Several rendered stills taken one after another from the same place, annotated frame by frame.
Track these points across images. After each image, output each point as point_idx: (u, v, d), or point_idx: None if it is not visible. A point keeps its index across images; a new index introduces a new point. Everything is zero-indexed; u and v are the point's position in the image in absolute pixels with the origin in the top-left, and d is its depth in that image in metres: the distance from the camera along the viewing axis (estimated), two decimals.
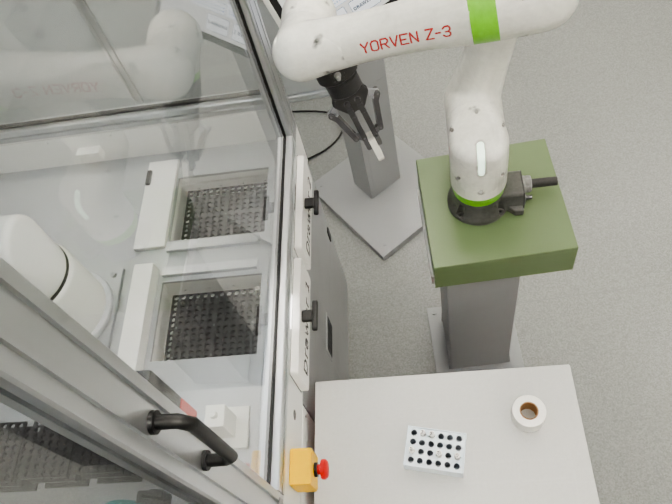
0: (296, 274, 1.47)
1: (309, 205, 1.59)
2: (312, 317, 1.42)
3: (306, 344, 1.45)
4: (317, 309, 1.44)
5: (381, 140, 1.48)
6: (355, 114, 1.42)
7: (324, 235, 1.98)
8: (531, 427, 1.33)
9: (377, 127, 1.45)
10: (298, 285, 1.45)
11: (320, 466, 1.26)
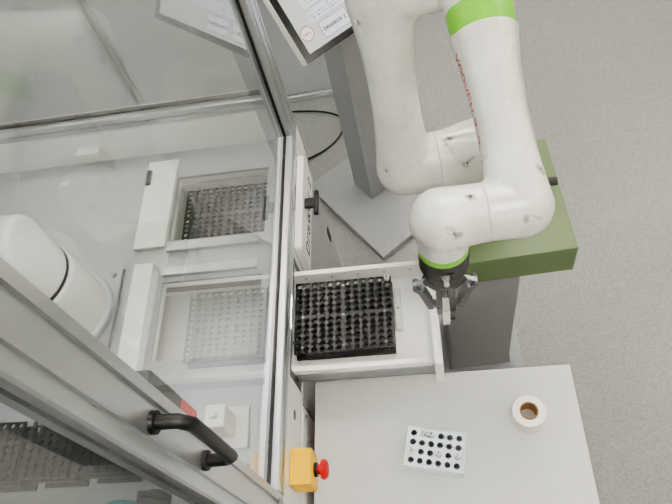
0: None
1: (309, 205, 1.59)
2: None
3: (440, 334, 1.41)
4: None
5: (455, 311, 1.34)
6: (441, 291, 1.26)
7: (324, 235, 1.98)
8: (531, 427, 1.33)
9: (457, 303, 1.31)
10: None
11: (320, 466, 1.26)
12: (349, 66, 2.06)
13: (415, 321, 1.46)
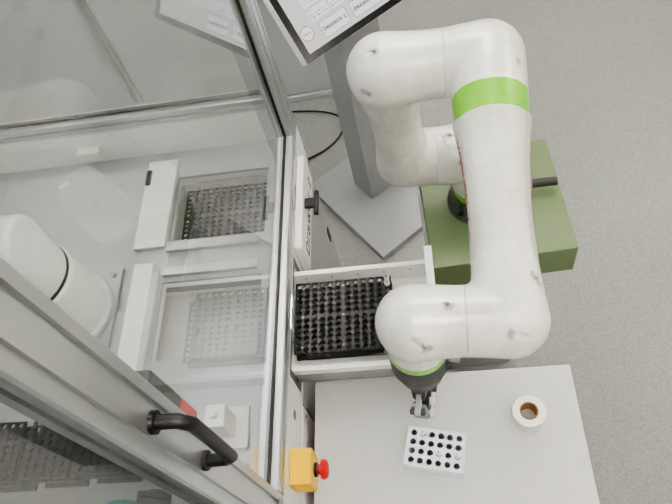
0: (428, 262, 1.43)
1: (309, 205, 1.59)
2: None
3: None
4: None
5: None
6: None
7: (324, 235, 1.98)
8: (531, 427, 1.33)
9: None
10: (431, 273, 1.41)
11: (320, 466, 1.26)
12: None
13: None
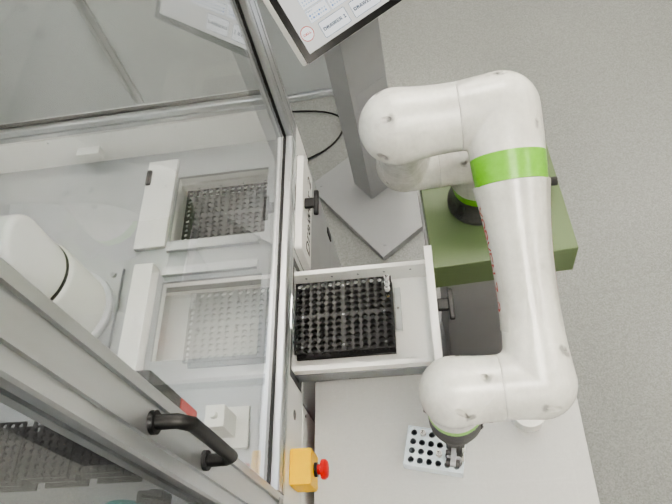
0: (428, 262, 1.43)
1: (309, 205, 1.59)
2: (449, 305, 1.38)
3: (440, 334, 1.41)
4: (453, 297, 1.39)
5: None
6: None
7: (324, 235, 1.98)
8: (531, 427, 1.33)
9: None
10: (431, 273, 1.41)
11: (320, 466, 1.26)
12: (349, 66, 2.06)
13: (415, 321, 1.46)
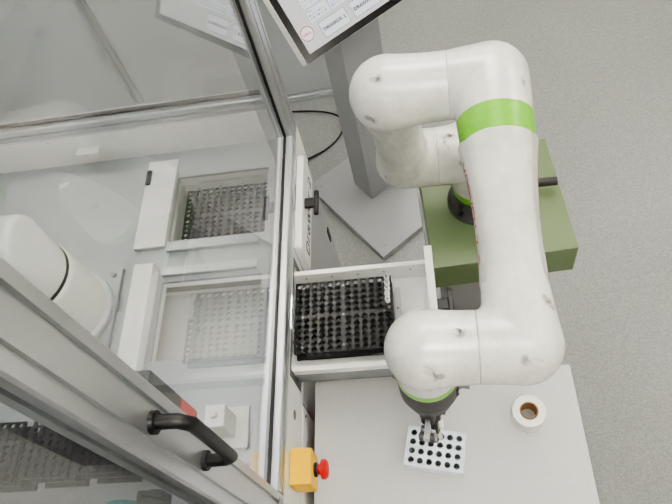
0: (428, 262, 1.43)
1: (309, 205, 1.59)
2: (449, 305, 1.38)
3: None
4: (453, 297, 1.39)
5: None
6: None
7: (324, 235, 1.98)
8: (531, 427, 1.33)
9: None
10: (431, 273, 1.41)
11: (320, 466, 1.26)
12: (349, 66, 2.06)
13: None
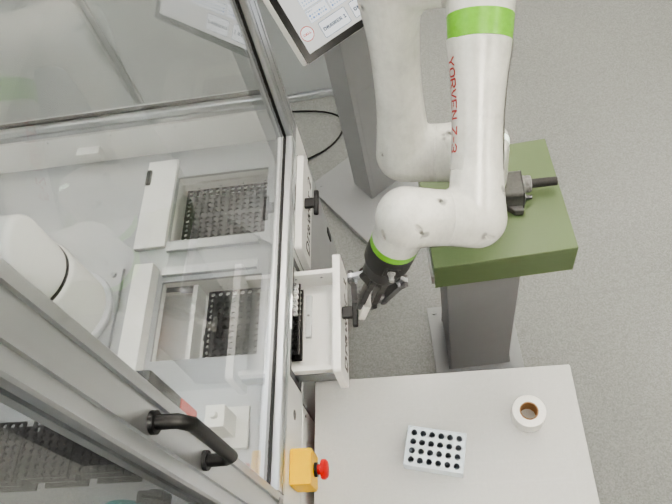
0: (335, 271, 1.46)
1: (309, 205, 1.59)
2: (353, 313, 1.41)
3: (346, 341, 1.44)
4: (357, 306, 1.42)
5: (374, 308, 1.39)
6: None
7: (324, 235, 1.98)
8: (531, 427, 1.33)
9: (380, 300, 1.36)
10: (337, 282, 1.44)
11: (320, 466, 1.26)
12: (349, 66, 2.06)
13: (324, 328, 1.49)
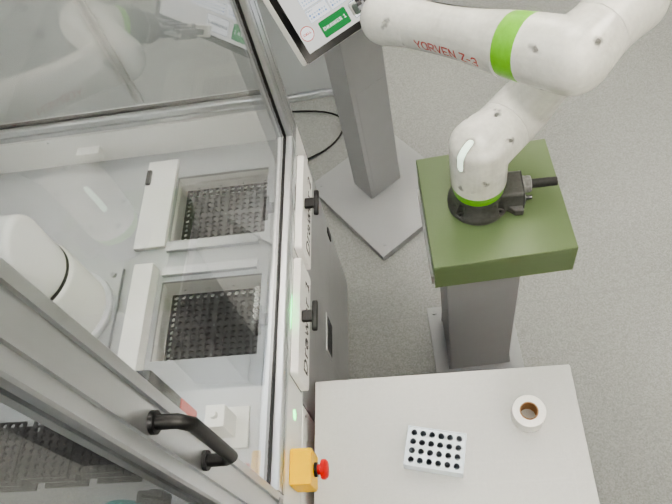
0: (296, 274, 1.47)
1: (309, 205, 1.59)
2: (312, 317, 1.42)
3: (306, 344, 1.45)
4: (317, 309, 1.44)
5: None
6: None
7: (324, 235, 1.98)
8: (531, 427, 1.33)
9: None
10: (297, 285, 1.45)
11: (320, 466, 1.26)
12: (349, 66, 2.06)
13: None
